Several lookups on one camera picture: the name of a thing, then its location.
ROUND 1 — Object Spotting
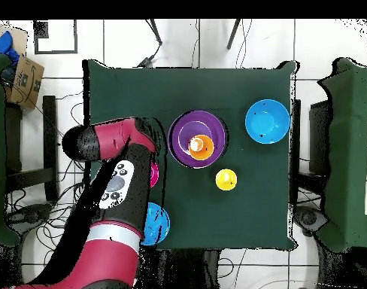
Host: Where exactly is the orange cup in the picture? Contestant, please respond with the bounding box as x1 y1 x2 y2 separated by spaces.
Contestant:
187 134 215 161

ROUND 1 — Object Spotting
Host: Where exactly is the crimson small bowl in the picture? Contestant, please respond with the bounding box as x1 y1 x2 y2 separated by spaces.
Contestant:
150 160 160 189

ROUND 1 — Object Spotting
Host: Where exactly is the large purple bowl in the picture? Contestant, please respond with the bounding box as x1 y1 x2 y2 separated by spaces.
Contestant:
167 109 229 169

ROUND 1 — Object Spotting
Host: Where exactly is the yellow cup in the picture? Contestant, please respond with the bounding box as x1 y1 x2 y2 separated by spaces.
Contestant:
214 168 238 192

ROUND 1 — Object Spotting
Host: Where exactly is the large blue bowl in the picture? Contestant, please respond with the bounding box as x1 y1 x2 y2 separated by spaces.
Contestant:
244 99 292 145
140 202 171 247

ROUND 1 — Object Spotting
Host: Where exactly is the dark green tablecloth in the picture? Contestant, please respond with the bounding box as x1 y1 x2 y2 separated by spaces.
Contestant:
82 59 299 251

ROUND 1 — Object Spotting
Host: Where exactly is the black tripod leg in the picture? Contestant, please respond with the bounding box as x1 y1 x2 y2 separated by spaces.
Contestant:
226 19 242 50
145 19 163 46

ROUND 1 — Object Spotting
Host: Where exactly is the black equipment box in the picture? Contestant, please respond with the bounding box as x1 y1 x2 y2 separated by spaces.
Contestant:
308 100 334 175

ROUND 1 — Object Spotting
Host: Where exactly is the grey stand base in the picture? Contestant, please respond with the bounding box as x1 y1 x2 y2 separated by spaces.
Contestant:
293 205 329 237

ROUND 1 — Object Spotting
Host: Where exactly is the cardboard box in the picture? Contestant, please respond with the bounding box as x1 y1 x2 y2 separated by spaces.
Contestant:
5 54 45 109

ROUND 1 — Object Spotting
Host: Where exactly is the blue cloth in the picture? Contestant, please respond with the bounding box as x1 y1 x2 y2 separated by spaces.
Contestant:
0 30 20 65

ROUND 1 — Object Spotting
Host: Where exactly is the black bench frame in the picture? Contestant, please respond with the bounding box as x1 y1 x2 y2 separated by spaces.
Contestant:
5 95 59 202

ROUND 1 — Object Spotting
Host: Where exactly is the black cable tangle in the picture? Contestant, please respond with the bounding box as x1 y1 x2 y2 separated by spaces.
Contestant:
5 90 93 284

